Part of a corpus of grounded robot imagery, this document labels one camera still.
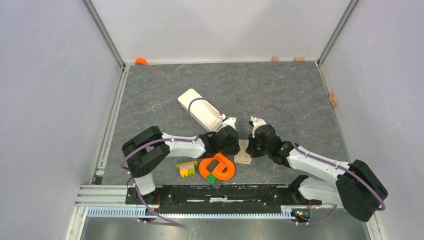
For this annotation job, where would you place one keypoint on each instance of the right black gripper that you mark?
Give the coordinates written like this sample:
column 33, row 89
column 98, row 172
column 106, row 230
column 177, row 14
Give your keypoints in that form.
column 250, row 148

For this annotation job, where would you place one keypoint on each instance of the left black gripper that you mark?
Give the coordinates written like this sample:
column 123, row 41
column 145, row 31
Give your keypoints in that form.
column 235, row 148

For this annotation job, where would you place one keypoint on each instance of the white rectangular tray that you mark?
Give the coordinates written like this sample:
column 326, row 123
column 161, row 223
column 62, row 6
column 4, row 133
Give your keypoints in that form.
column 202, row 111

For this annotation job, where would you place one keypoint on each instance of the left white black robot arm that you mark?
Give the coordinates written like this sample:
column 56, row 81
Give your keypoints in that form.
column 144, row 152

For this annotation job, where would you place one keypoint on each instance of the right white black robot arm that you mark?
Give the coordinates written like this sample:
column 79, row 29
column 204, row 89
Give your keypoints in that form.
column 354, row 186

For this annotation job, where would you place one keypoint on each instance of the orange curved toy track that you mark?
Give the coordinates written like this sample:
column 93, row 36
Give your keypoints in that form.
column 224, row 170

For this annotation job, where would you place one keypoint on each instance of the green toy brick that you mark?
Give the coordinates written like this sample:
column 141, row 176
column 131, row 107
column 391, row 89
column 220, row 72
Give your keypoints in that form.
column 211, row 178

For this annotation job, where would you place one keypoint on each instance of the grey toy baseplate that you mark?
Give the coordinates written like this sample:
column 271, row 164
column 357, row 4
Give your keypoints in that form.
column 217, row 183

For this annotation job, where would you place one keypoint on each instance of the green pink yellow brick stack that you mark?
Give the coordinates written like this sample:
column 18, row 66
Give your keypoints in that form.
column 187, row 169

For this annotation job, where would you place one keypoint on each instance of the curved wooden piece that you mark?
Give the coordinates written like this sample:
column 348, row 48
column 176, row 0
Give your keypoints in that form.
column 332, row 99

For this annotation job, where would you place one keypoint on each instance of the small wooden block left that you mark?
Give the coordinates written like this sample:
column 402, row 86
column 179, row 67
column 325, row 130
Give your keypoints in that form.
column 274, row 59

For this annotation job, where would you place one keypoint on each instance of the orange round cap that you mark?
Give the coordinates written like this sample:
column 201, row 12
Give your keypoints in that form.
column 140, row 61

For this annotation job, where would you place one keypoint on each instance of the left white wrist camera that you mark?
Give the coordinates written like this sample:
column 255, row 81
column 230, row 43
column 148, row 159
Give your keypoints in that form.
column 229, row 121

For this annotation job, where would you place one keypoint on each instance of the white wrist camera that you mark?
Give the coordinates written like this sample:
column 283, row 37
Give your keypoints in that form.
column 229, row 121
column 255, row 123

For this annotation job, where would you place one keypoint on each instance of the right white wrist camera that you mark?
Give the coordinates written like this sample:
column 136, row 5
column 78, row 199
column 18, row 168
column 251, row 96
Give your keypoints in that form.
column 255, row 123

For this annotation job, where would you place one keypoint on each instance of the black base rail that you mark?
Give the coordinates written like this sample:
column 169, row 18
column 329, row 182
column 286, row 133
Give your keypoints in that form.
column 227, row 199

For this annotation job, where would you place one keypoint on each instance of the white slotted cable duct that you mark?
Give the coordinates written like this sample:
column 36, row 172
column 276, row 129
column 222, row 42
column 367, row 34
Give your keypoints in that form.
column 142, row 213

